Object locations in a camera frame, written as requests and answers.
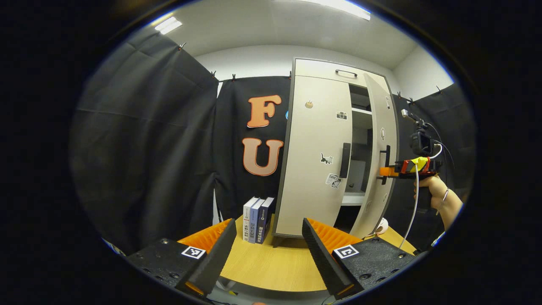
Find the small ceiling light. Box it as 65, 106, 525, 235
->
155, 17, 183, 35

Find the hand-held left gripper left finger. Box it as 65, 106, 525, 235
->
126, 218, 238, 297

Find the white cable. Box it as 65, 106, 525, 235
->
398, 144, 443, 250

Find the navy book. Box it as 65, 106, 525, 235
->
256, 197, 275, 245

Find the long ceiling light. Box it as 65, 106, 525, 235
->
296, 0, 371, 21

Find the blue-grey book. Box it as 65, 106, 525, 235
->
249, 198, 266, 244

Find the beige double-door shoe cabinet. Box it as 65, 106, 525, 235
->
272, 58, 401, 248

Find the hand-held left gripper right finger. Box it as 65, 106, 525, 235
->
302, 218, 418, 300

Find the black backdrop cloth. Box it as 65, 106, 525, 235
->
70, 25, 477, 255

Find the beige cabinet door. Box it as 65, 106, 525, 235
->
274, 76, 354, 238
349, 73, 398, 240

